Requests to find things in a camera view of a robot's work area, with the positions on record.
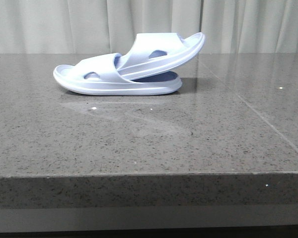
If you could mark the light blue slipper image-right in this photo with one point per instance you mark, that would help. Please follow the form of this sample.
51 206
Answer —
155 53

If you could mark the light blue slipper image-left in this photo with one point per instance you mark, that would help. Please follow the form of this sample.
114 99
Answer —
99 76

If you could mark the pale green curtain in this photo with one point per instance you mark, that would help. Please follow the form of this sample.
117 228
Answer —
108 26

